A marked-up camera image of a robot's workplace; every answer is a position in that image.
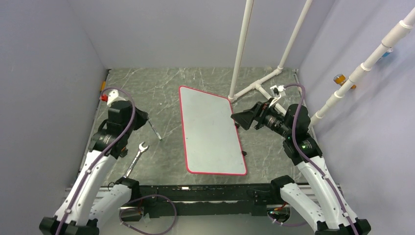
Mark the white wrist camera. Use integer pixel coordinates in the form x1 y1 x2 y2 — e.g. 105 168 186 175
268 85 286 107
100 89 126 107

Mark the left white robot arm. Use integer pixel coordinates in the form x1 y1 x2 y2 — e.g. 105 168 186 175
39 100 148 235

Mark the blue wall fitting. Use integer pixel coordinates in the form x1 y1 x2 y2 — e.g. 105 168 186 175
382 48 393 58

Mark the white PVC diagonal pipe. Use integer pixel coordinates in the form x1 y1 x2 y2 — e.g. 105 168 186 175
309 9 415 127

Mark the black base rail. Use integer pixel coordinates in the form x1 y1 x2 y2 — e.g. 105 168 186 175
121 183 287 220

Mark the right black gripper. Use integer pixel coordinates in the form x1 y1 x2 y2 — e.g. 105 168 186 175
231 97 293 139

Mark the red framed whiteboard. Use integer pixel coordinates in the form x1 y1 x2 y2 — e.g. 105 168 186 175
179 86 248 176

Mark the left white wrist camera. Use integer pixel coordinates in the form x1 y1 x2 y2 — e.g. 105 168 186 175
100 89 126 107

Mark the orange yellow wall fitting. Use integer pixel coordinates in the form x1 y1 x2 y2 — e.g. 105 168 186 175
333 74 347 86

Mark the green white marker pen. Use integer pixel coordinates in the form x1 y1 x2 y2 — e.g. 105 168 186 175
148 120 162 141

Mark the white PVC pipe frame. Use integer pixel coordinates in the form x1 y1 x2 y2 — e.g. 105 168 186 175
227 0 315 103

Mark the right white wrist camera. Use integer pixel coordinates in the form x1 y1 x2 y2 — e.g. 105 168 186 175
268 85 286 107

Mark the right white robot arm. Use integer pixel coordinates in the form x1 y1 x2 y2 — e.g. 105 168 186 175
231 101 371 235

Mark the silver combination wrench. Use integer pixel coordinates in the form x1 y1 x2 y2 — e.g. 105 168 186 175
122 141 149 178

